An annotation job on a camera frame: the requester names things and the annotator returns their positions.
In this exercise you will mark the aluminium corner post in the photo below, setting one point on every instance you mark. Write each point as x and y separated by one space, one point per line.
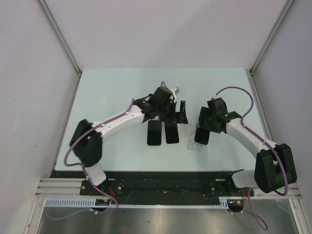
272 34
59 35

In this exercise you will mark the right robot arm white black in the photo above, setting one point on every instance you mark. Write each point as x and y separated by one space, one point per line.
274 164

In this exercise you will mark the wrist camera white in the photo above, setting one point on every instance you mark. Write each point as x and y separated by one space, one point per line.
215 97
174 91

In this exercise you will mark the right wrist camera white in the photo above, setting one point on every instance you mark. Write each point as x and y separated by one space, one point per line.
215 97

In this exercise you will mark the white slotted cable duct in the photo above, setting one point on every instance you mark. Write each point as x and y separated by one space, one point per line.
209 203

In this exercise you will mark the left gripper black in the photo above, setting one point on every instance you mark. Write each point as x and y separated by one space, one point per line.
171 118

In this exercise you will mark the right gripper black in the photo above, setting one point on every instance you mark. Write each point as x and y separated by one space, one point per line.
204 112

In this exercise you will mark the small black phone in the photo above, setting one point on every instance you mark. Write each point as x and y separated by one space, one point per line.
202 136

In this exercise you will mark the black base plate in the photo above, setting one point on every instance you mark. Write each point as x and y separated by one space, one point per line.
161 186

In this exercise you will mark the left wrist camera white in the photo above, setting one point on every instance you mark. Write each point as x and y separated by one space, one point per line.
174 91

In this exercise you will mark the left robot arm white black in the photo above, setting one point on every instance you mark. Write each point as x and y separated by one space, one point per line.
88 138

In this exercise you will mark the clear magsafe phone case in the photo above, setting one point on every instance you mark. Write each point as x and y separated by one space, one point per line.
192 145

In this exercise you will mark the right aluminium corner post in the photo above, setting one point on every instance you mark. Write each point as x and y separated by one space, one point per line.
272 34

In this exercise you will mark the teal phone black screen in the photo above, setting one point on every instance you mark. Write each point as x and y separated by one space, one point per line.
171 134

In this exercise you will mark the left aluminium corner post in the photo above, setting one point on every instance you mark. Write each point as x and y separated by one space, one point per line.
59 35

